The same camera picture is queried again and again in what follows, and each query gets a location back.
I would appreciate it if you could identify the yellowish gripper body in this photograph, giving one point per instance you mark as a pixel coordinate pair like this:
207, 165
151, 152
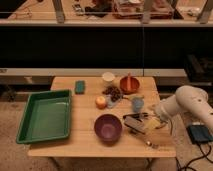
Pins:
152, 124

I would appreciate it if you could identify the dark grape bunch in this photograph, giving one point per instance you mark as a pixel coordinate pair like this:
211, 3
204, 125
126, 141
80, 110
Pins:
113, 92

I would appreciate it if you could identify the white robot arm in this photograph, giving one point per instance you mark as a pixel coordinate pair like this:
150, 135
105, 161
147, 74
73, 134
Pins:
186, 99

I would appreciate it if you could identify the purple bowl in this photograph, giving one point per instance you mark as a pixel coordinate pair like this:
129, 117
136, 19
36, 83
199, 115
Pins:
108, 128

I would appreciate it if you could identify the orange bowl with utensil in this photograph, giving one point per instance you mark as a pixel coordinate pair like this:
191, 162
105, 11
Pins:
129, 84

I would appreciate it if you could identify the black stapler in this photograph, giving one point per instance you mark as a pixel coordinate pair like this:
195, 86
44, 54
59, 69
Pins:
134, 124

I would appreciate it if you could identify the black eyeglasses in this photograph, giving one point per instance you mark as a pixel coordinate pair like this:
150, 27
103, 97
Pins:
136, 115

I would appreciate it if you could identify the small metal clip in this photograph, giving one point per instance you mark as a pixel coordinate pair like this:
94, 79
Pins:
152, 145

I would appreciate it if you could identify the blue cup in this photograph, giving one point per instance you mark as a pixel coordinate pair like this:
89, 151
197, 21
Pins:
137, 104

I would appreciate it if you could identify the wooden table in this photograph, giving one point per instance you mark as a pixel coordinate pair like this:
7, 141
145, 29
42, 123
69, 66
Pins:
83, 141

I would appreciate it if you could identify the blue power box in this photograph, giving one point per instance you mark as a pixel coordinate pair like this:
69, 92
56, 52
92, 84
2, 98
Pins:
199, 134

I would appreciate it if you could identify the orange apple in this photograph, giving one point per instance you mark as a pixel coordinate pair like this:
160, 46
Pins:
101, 102

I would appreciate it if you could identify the white cup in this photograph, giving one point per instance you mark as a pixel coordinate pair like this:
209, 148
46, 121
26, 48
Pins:
108, 78

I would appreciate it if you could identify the green sponge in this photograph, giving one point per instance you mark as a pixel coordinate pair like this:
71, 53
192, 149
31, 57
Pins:
80, 87

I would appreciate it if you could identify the green plastic tray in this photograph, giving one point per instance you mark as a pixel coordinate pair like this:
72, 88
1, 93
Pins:
46, 117

